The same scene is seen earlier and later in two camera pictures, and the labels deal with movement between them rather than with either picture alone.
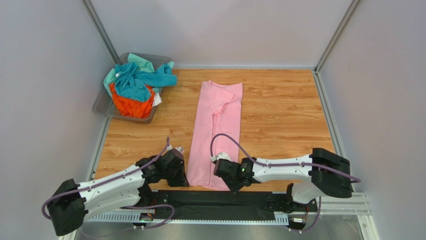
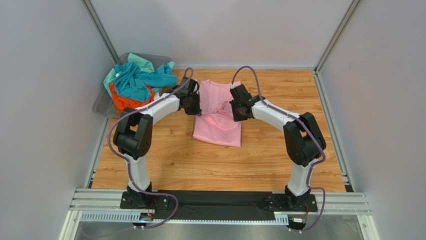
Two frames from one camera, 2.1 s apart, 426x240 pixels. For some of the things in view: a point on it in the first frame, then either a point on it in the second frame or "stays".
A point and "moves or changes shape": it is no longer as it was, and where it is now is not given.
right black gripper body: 232,183 → 237,115
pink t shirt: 219,112 moves or changes shape
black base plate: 198,204 stays
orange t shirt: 131,108 stays
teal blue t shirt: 131,81 stays
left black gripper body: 175,177 → 194,105
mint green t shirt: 110,77 stays
